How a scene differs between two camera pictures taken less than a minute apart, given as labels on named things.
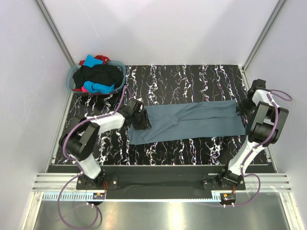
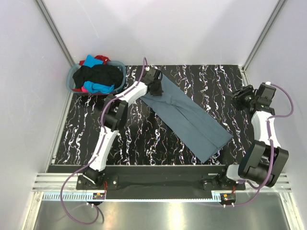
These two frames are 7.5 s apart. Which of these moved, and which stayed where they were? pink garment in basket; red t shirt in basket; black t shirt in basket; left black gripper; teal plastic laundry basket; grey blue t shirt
Moved: grey blue t shirt; left black gripper
Stayed: teal plastic laundry basket; pink garment in basket; red t shirt in basket; black t shirt in basket
